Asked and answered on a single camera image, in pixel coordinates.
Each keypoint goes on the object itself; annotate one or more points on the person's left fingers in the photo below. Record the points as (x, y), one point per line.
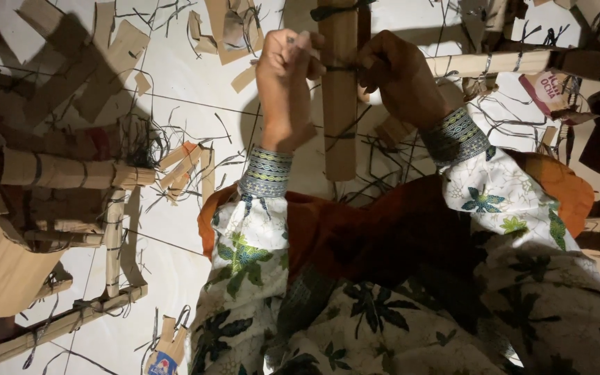
(289, 49)

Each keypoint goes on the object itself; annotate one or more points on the large curved cardboard sheet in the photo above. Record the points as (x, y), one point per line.
(3, 271)

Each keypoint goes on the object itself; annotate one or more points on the rolled cardboard stick with ties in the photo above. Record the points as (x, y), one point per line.
(492, 63)

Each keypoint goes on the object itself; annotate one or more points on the thick rolled cardboard bundle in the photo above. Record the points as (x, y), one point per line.
(71, 172)

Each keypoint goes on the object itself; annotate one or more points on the blue and red printed cardboard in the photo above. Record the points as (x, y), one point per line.
(164, 354)

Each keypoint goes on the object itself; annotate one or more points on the bundle of cardboard strips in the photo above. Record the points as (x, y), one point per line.
(181, 166)

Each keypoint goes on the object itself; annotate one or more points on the short rolled cardboard stick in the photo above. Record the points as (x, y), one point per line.
(65, 238)

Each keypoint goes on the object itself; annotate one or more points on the heap of flat cardboard pieces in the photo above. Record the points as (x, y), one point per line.
(97, 67)

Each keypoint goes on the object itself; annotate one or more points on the small cardboard scrap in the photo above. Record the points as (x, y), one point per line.
(242, 79)
(142, 83)

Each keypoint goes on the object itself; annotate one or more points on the white floral garment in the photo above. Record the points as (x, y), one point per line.
(383, 333)

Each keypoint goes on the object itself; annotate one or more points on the orange cloth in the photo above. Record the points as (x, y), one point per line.
(331, 229)

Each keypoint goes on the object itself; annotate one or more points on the torn cardboard scrap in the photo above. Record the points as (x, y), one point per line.
(227, 36)

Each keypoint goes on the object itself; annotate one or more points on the pink packet piece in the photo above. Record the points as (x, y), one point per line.
(545, 92)

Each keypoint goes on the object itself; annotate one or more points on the thin rolled cardboard stick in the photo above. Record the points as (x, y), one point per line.
(113, 245)

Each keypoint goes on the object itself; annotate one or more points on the person's left hand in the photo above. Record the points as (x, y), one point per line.
(284, 104)

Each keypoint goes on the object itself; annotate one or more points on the person's right hand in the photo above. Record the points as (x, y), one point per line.
(404, 83)

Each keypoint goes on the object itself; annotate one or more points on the long rolled cardboard stick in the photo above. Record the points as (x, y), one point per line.
(339, 120)

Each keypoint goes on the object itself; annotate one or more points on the person's right fingers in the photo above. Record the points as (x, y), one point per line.
(373, 65)

